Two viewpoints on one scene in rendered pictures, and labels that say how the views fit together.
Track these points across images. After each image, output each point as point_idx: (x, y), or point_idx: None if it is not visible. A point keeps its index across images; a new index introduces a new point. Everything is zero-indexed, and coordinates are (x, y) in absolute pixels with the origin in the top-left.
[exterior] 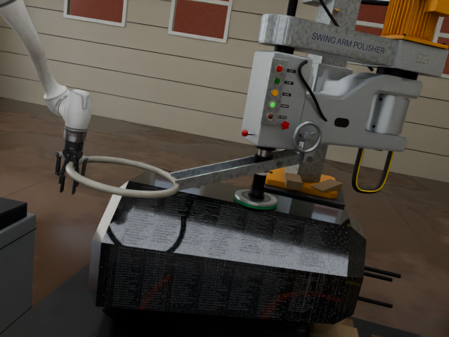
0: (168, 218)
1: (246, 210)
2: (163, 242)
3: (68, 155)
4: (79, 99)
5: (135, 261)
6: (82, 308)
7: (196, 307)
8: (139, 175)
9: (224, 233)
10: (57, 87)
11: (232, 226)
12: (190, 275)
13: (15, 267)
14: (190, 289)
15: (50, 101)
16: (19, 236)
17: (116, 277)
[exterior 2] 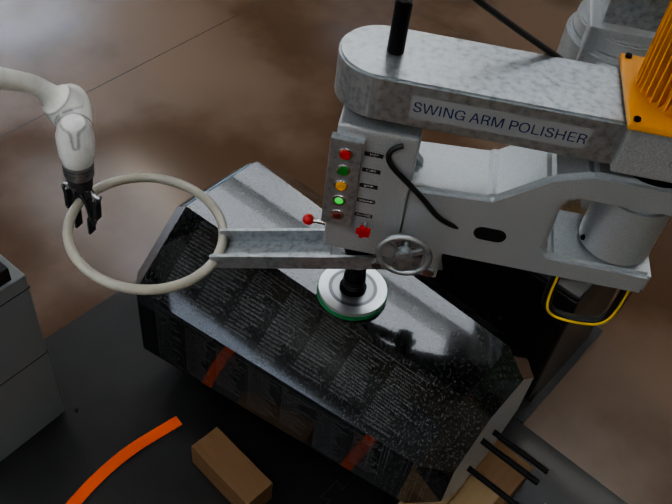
0: (219, 285)
1: (323, 310)
2: (204, 318)
3: (73, 192)
4: (66, 138)
5: (173, 326)
6: None
7: (244, 403)
8: (213, 190)
9: (281, 334)
10: (52, 98)
11: (295, 328)
12: (234, 369)
13: (5, 329)
14: (235, 382)
15: (48, 116)
16: (2, 303)
17: (158, 332)
